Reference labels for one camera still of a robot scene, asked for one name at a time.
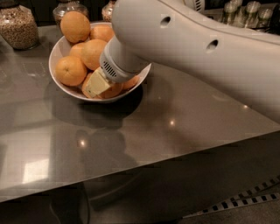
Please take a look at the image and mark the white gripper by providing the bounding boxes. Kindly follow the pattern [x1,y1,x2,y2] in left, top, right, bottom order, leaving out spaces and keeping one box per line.
[85,37,150,98]

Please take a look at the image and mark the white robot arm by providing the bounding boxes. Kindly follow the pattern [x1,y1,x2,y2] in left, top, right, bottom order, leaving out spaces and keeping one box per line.
[86,0,280,123]

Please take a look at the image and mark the small hidden orange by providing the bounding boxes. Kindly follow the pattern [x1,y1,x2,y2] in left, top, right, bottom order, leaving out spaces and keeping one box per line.
[69,42,85,58]

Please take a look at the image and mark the right glass cereal jar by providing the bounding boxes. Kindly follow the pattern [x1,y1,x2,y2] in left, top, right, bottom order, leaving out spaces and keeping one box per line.
[101,0,116,22]

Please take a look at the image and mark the glass cereal jar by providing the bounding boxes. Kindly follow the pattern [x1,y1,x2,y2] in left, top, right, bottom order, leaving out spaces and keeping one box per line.
[0,0,39,50]
[101,0,116,22]

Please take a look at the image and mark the middle glass jar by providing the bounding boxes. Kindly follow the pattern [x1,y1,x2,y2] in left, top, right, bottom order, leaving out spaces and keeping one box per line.
[52,0,89,26]

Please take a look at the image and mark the left glass cereal jar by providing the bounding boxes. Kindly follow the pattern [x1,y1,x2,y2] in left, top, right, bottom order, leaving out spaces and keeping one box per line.
[0,0,39,50]

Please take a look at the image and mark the glass bottles group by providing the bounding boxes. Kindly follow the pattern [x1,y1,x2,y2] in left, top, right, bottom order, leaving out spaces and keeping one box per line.
[220,0,273,30]

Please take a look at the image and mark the black white striped floor strip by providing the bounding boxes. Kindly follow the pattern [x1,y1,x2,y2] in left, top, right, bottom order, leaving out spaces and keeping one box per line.
[184,176,280,219]

